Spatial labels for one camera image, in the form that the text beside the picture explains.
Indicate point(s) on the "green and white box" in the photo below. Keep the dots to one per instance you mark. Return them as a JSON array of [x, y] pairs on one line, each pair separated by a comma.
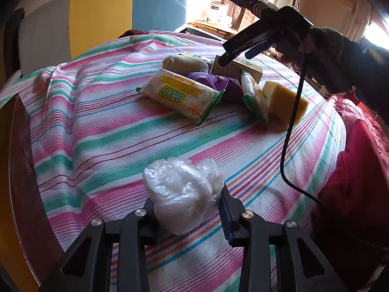
[[244, 67]]

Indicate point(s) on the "small green white snack packet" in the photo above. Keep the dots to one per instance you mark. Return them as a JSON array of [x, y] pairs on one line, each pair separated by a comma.
[[253, 97]]

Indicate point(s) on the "clear plastic bag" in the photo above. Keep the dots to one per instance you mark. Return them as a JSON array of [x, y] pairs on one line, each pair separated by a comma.
[[179, 191]]

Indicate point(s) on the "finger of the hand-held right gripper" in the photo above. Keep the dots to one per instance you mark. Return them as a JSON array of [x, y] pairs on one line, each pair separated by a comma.
[[229, 57], [254, 50]]

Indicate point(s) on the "pink green striped bedsheet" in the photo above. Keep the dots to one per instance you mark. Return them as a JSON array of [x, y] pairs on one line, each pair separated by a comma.
[[121, 133]]

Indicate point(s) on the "person's right forearm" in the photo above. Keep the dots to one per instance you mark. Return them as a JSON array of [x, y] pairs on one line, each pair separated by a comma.
[[343, 64]]

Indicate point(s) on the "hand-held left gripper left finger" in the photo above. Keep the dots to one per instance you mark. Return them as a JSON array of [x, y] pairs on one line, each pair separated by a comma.
[[149, 220]]

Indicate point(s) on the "person's right hand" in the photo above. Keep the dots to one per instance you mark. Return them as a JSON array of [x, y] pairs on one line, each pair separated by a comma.
[[293, 56]]

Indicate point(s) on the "purple foil packet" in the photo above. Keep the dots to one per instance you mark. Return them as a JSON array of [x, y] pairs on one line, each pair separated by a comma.
[[231, 92]]

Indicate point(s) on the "printed cardboard box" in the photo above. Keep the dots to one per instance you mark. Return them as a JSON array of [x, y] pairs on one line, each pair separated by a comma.
[[219, 12]]

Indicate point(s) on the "dark wooden bed board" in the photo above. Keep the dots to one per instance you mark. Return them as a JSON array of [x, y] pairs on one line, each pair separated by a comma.
[[24, 164]]

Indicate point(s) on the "blue yellow grey chair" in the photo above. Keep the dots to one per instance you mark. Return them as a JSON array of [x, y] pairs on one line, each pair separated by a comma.
[[100, 18]]

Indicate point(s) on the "red-brown cloth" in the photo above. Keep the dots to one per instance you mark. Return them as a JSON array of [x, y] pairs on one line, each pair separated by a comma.
[[133, 33]]

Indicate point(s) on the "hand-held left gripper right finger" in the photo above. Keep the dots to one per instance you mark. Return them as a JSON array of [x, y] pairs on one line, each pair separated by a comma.
[[226, 219]]

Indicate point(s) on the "wooden desk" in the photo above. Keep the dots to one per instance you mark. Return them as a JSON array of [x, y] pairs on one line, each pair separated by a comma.
[[212, 27]]

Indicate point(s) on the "rolled cream sock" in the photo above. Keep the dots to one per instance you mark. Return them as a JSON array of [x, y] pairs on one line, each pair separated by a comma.
[[182, 64]]

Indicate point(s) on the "yellow sponge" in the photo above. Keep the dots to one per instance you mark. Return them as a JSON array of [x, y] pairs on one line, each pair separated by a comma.
[[285, 103]]

